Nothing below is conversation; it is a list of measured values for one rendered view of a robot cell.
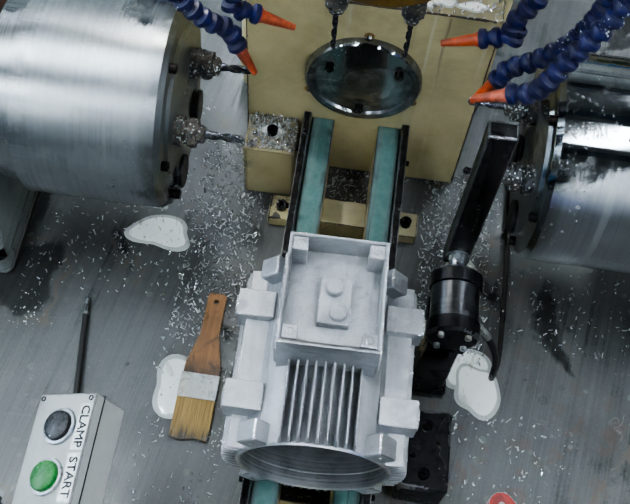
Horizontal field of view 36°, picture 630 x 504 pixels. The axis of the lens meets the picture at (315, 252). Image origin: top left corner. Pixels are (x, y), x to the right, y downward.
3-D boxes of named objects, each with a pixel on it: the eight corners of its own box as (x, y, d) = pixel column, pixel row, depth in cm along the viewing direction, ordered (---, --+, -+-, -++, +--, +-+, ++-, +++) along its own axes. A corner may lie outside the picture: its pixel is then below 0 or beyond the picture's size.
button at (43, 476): (44, 464, 93) (32, 458, 92) (69, 464, 92) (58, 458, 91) (36, 495, 92) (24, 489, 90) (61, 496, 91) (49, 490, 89)
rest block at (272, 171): (251, 156, 141) (250, 106, 130) (298, 162, 141) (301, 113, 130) (244, 190, 138) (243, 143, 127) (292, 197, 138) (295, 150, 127)
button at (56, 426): (57, 415, 96) (46, 409, 94) (82, 415, 94) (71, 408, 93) (49, 444, 94) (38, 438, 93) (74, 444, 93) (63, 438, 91)
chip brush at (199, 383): (200, 293, 130) (200, 290, 129) (236, 298, 130) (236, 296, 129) (167, 438, 120) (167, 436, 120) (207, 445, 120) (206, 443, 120)
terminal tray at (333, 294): (285, 263, 102) (287, 230, 96) (385, 275, 102) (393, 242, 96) (271, 368, 96) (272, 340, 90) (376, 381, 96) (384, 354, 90)
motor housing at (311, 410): (248, 317, 116) (246, 242, 99) (405, 336, 116) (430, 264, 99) (223, 482, 106) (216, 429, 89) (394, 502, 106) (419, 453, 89)
